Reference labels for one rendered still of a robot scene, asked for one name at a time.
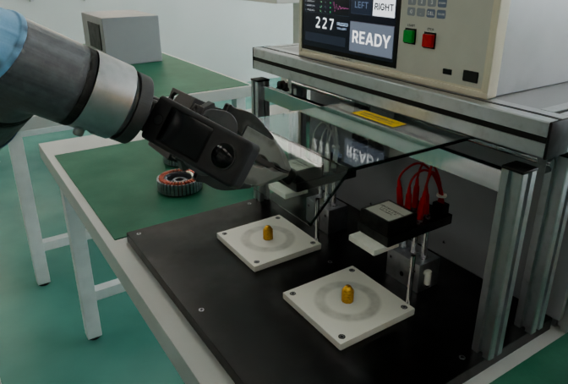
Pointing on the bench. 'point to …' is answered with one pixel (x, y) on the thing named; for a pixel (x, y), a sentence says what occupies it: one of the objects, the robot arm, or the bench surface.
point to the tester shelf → (437, 101)
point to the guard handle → (276, 167)
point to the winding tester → (472, 25)
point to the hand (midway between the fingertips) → (284, 171)
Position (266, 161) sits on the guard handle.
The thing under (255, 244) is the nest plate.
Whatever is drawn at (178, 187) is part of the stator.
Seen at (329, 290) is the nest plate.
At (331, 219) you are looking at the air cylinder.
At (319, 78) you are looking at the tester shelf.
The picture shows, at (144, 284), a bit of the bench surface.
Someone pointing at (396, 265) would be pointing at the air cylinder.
